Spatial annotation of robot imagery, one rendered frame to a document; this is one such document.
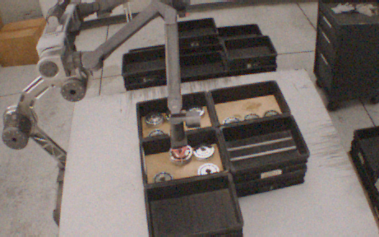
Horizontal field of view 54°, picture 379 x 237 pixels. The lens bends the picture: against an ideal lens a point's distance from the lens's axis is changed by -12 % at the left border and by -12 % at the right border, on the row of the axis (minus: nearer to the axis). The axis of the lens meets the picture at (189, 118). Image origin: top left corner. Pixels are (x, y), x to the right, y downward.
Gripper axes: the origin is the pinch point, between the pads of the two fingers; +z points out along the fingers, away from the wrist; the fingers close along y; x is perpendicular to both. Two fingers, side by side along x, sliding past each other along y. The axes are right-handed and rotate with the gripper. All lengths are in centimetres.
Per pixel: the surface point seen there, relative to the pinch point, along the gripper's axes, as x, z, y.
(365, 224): -85, 30, -41
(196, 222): -2.6, 20.4, -25.8
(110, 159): 38, 37, 33
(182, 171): -0.1, 21.5, 5.4
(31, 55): 151, 105, 265
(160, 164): 9.9, 22.0, 11.8
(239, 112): -36, 22, 41
